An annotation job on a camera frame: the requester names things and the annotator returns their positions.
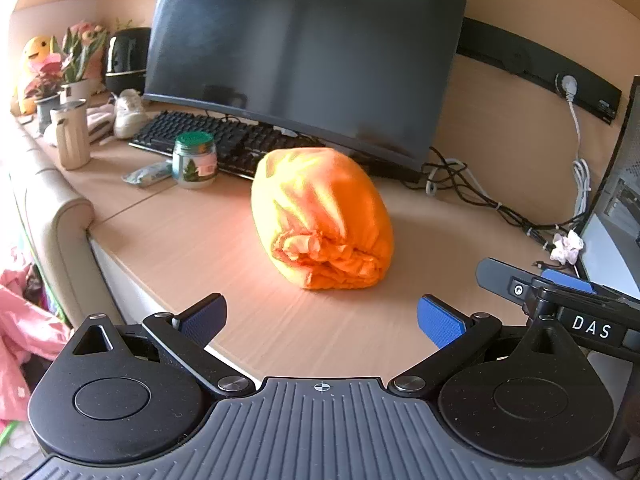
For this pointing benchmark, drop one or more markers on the black curved computer monitor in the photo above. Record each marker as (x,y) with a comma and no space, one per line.
(300,60)

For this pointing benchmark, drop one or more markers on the black rounded appliance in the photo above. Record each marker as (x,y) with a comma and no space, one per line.
(125,60)

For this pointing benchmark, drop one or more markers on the white sneaker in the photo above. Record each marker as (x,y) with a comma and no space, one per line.
(127,115)

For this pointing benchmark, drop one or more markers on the beige lidded jug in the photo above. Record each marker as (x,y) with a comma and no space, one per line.
(72,140)

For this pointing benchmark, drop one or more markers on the white quilted mattress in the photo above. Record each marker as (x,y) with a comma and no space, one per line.
(20,455)

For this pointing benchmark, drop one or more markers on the crumpled white tissue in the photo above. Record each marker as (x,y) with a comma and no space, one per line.
(567,245)

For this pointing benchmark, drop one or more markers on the pink flower bouquet in vase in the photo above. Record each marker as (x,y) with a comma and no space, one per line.
(82,50)

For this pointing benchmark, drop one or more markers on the black wall power strip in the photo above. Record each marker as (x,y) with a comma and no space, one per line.
(500,50)

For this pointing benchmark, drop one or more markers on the pale pink small cloth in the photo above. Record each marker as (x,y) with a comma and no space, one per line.
(100,122)

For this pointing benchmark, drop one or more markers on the black keyboard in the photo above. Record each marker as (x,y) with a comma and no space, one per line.
(240,145)

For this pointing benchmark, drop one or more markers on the yellow smiling plush toy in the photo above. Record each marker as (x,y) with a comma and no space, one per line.
(35,52)

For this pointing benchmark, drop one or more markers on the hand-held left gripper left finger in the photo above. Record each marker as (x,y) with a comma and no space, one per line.
(202,317)

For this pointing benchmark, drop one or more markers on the glass jar with green lid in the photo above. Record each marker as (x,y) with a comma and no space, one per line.
(195,165)

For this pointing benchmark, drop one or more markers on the red leaf potted plant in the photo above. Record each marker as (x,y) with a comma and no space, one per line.
(47,110)

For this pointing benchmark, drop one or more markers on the white computer case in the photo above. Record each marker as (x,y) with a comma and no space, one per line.
(620,200)

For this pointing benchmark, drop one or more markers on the orange pumpkin costume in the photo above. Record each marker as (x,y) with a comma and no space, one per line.
(320,210)

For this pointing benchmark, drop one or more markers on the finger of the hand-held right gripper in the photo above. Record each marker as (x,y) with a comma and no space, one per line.
(505,282)
(567,280)

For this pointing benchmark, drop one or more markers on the green snack packet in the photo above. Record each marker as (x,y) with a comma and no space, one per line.
(147,175)

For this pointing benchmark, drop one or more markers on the beige padded bed frame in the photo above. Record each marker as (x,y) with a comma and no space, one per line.
(55,220)

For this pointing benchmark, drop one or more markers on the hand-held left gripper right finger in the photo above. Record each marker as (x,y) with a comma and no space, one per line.
(442,322)

